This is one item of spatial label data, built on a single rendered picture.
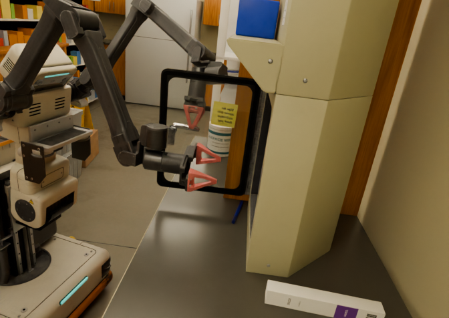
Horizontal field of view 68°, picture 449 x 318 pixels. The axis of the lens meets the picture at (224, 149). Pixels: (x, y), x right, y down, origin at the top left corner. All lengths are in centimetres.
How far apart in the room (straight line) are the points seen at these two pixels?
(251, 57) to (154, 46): 514
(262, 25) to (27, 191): 112
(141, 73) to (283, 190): 527
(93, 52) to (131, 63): 499
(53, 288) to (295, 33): 158
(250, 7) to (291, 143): 36
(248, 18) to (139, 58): 506
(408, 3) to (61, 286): 180
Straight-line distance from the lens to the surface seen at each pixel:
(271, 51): 70
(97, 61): 97
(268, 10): 89
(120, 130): 94
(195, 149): 93
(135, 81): 598
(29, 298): 186
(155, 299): 83
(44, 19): 108
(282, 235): 85
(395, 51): 115
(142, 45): 586
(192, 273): 90
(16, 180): 156
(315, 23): 70
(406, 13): 115
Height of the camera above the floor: 154
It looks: 21 degrees down
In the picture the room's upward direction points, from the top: 7 degrees clockwise
